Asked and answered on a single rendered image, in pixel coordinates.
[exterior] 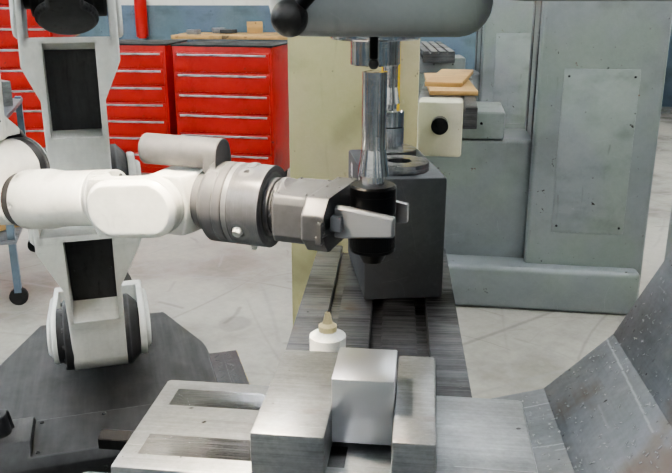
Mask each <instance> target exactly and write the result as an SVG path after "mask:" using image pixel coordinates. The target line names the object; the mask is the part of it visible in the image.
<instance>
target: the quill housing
mask: <svg viewBox="0 0 672 473"><path fill-rule="evenodd" d="M279 1H281V0H269V8H270V13H271V12H272V9H273V7H274V6H275V5H276V4H277V3H278V2H279ZM492 6H493V0H315V1H314V2H313V3H312V4H311V5H310V7H309V8H308V9H307V13H308V24H307V27H306V29H305V30H304V31H303V32H302V33H301V34H300V35H298V36H308V37H462V36H468V35H470V34H472V33H474V32H476V31H478V30H479V29H480V28H481V27H482V26H483V25H484V24H485V23H486V21H487V20H488V18H489V16H490V14H491V10H492Z"/></svg>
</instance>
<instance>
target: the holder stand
mask: <svg viewBox="0 0 672 473"><path fill-rule="evenodd" d="M386 154H387V161H388V169H389V176H387V177H385V180H388V181H391V182H393V183H394V184H395V185H396V186H397V189H396V200H398V201H403V202H408V203H409V220H408V222H407V223H396V230H395V251H394V252H393V253H391V254H389V255H386V256H385V258H384V259H383V261H382V262H381V263H378V264H367V263H364V262H362V261H361V259H360V257H359V255H357V254H354V253H352V252H351V251H350V249H349V239H348V253H349V256H350V259H351V262H352V265H353V268H354V271H355V274H356V277H357V280H358V283H359V285H360V288H361V291H362V294H363V297H364V299H366V300H368V299H396V298H423V297H441V295H442V281H443V258H444V235H445V211H446V188H447V179H446V177H445V176H444V175H443V174H442V173H441V172H440V171H439V170H438V169H437V168H436V167H435V166H434V165H433V164H432V163H431V162H430V161H429V160H428V159H427V158H426V157H425V156H424V155H423V154H422V153H421V152H420V151H419V150H418V149H416V147H414V146H412V145H408V144H403V149H401V150H394V151H386ZM360 156H361V149H357V150H349V161H348V178H356V179H358V180H362V177H361V176H358V168H359V162H360Z"/></svg>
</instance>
